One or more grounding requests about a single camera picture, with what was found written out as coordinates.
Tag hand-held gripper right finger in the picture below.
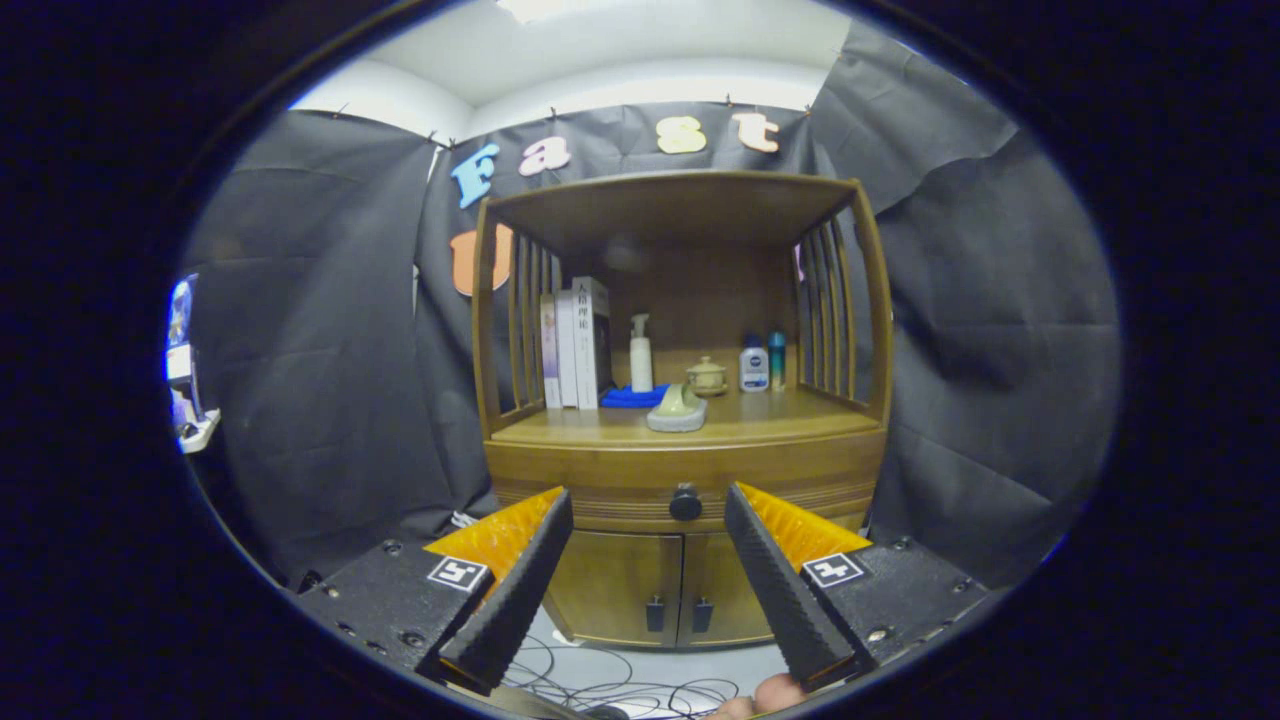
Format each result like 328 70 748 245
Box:
725 482 991 693

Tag white wall shelf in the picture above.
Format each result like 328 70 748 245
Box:
178 408 221 454

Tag pale purple book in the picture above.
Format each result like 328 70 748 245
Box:
540 293 562 409

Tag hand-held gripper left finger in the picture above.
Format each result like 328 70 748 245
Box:
295 487 575 696

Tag black floor cables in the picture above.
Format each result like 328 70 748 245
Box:
500 635 741 720

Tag lit display screen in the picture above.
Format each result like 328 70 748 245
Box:
167 280 201 421

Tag white pump bottle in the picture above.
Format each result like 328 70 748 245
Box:
630 314 654 393

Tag pale green plastic object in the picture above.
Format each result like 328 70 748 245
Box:
646 383 708 433

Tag wooden countertop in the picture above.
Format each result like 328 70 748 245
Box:
490 385 883 446

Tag wooden cabinet door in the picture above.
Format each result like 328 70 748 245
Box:
545 530 685 649
680 532 776 649

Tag ceiling light panel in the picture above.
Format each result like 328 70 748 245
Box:
497 0 701 23

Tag white and black book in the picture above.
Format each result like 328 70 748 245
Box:
572 277 613 410

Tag wooden drawer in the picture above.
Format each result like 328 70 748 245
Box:
485 428 889 533

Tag wooden cabinet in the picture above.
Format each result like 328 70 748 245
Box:
472 170 894 651

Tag thin white book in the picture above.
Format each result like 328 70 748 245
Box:
556 288 579 409

